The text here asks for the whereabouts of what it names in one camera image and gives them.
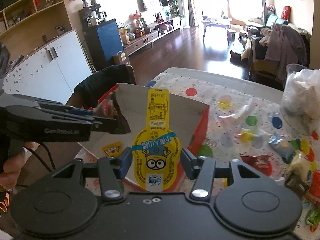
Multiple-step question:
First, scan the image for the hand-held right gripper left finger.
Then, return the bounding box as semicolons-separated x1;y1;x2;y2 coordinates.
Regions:
51;148;133;202

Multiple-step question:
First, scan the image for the green snack packet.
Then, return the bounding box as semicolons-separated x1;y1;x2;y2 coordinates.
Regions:
305;209;320;232

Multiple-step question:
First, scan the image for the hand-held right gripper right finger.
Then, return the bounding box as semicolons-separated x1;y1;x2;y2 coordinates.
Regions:
180;148;262;202

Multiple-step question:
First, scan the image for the small yellow snack packet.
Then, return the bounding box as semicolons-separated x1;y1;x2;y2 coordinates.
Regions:
101;141;124;158

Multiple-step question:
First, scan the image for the red cardboard box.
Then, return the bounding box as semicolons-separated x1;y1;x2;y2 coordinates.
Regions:
76;82;210;193

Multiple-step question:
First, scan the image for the wooden coffee table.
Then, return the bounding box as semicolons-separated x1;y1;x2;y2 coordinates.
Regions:
201;17;232;42

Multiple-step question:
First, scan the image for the blue cabinet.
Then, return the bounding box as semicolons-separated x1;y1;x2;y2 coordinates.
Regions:
84;19;124;72

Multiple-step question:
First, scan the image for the grey curtain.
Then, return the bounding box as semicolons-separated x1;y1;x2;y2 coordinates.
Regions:
184;0;197;27

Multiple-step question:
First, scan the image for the white cabinet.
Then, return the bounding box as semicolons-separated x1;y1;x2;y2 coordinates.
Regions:
2;29;93;103

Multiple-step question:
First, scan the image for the orange snack packet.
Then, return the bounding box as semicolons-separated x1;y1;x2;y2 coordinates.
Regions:
304;180;320;205

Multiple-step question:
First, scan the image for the dark brown snack packet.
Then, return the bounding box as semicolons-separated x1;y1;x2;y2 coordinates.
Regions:
284;172;310;200

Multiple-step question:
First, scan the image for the person's left hand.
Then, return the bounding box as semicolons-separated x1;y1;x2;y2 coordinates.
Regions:
0;142;34;191

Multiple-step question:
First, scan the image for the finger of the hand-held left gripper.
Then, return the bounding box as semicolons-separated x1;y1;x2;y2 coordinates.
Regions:
90;116;118;133
32;99;95;117

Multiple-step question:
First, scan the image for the brown paper bag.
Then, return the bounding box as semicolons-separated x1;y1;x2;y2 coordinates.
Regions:
112;51;130;67

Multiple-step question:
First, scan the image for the clear plastic bag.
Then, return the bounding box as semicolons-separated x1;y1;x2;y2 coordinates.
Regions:
280;66;320;135

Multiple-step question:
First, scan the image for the yellow cartoon snack packet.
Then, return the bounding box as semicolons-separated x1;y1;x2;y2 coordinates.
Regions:
131;88;182;193

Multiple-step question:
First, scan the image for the wooden television console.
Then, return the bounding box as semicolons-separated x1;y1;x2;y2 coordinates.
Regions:
124;16;182;55

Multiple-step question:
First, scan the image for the wooden wall shelf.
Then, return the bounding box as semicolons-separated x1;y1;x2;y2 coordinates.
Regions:
0;0;73;63

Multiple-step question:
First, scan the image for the black coffee machine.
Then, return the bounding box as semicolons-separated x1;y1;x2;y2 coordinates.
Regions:
79;4;108;28

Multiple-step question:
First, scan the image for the pale yellow snack packet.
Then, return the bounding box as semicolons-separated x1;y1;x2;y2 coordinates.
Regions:
285;150;313;180

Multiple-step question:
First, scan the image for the grey garment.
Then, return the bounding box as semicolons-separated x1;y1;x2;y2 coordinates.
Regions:
265;24;308;67

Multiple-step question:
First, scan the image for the chair with black jacket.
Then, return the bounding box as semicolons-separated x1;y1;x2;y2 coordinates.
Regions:
66;64;137;110

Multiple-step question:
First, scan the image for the balloon print tablecloth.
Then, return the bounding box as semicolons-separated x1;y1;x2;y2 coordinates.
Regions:
82;71;320;232

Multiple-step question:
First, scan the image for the light blue snack packet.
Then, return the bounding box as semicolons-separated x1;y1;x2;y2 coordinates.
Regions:
268;134;297;159

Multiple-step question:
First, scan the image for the black cable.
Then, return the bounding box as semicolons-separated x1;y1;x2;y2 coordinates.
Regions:
15;141;57;188

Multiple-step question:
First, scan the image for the red snack packet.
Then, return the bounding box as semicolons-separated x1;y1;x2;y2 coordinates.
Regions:
239;152;273;178

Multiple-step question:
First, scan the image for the clear empty wrapper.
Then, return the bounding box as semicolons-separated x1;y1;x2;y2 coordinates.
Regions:
217;100;270;140

